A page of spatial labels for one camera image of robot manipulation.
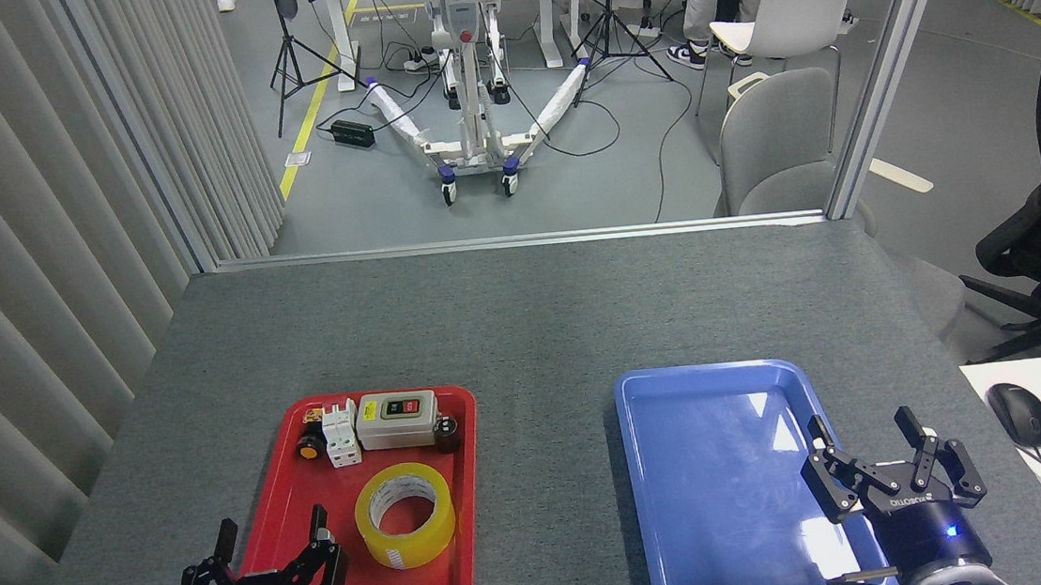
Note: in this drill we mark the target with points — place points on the white wheeled stand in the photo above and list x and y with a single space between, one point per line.
474 136

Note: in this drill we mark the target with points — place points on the red plastic tray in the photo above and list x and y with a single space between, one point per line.
312 499

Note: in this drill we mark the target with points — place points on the cream floor strip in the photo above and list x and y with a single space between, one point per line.
901 175

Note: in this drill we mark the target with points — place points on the black tripod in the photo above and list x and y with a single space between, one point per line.
278 31
610 2

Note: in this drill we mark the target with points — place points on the grey upholstered chair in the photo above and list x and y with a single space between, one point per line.
776 138

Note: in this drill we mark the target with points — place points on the yellow tape roll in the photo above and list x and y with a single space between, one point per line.
411 547

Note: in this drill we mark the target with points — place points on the dark round knob switch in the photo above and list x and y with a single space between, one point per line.
446 437

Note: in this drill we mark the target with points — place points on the black orange push button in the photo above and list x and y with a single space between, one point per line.
309 449

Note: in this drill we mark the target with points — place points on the blue plastic tray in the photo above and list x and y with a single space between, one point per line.
705 465

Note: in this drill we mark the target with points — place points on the silver aluminium post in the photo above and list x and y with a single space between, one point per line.
888 72

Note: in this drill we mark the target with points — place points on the white circuit breaker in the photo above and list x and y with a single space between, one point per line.
342 440

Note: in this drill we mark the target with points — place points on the white plastic chair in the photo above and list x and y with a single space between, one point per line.
788 14

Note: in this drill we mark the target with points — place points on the black power adapter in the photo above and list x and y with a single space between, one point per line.
352 134

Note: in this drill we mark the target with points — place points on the small orange electrical part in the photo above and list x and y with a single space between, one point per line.
313 414

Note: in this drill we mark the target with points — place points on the black computer mouse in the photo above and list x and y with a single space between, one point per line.
1021 416

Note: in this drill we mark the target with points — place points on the grey push button switch box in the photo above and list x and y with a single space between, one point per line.
398 432

